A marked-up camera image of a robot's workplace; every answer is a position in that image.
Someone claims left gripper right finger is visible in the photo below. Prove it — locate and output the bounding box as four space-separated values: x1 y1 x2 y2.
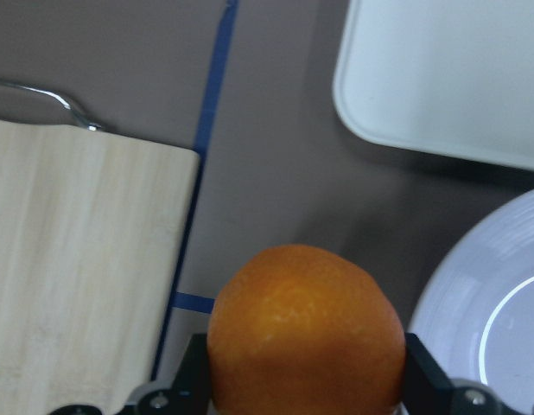
403 332 518 415

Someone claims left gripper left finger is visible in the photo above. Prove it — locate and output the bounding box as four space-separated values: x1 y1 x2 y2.
126 333 212 415

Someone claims white round plate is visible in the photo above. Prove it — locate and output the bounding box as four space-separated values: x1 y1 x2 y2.
409 189 534 414

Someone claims orange fruit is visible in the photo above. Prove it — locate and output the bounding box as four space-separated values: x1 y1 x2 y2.
207 245 405 414

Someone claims cream bear tray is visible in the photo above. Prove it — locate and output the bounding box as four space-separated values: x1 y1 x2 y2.
333 1 534 171

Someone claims wooden cutting board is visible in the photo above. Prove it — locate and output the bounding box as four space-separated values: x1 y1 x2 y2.
0 93 200 414

